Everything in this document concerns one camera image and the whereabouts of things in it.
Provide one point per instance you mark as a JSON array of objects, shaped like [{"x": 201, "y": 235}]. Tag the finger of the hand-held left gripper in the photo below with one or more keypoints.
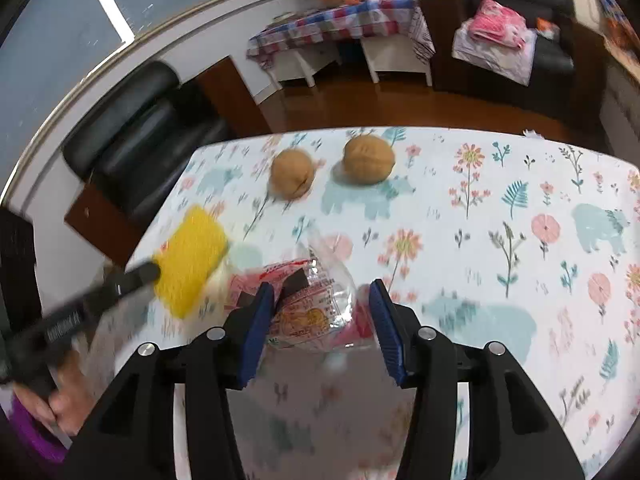
[{"x": 137, "y": 279}]

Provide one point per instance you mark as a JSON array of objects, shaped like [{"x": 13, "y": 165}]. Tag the colourful printed pillow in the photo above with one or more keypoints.
[{"x": 617, "y": 20}]

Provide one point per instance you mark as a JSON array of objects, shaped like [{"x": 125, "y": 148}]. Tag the walnut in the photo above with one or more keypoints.
[
  {"x": 291, "y": 172},
  {"x": 368, "y": 160}
]

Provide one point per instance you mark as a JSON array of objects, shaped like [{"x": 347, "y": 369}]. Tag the white floral cloth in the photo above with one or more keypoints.
[{"x": 495, "y": 62}]

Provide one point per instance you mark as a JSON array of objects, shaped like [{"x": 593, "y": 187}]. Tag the yellow sponge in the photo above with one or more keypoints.
[{"x": 192, "y": 260}]

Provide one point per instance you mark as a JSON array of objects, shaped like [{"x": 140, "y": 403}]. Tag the small orange box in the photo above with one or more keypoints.
[{"x": 546, "y": 29}]

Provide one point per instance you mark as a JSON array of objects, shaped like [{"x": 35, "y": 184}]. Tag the person's left hand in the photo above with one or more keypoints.
[{"x": 75, "y": 395}]

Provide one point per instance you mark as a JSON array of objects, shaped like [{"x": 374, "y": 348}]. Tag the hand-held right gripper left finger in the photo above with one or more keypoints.
[{"x": 255, "y": 340}]

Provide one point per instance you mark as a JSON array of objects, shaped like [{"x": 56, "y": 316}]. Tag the pink strawberry cloth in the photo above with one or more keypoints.
[{"x": 495, "y": 22}]

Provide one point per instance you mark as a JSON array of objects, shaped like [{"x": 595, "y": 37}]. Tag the animal flower printed tablecloth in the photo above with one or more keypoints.
[{"x": 475, "y": 260}]

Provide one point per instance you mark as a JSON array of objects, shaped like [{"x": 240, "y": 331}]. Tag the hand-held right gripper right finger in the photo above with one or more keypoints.
[{"x": 390, "y": 335}]

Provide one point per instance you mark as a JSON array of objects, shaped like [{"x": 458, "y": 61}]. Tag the checked tablecloth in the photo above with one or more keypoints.
[{"x": 340, "y": 22}]

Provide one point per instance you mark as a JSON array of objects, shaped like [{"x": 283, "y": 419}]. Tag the clear red printed plastic bag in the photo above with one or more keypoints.
[{"x": 310, "y": 310}]

